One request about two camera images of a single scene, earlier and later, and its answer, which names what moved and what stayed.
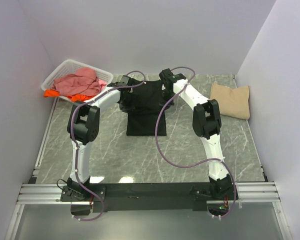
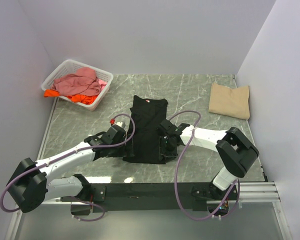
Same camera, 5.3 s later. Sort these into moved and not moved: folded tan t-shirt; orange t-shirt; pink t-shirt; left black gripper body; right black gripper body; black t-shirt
Moved: left black gripper body; right black gripper body; black t-shirt
Not moved: folded tan t-shirt; orange t-shirt; pink t-shirt
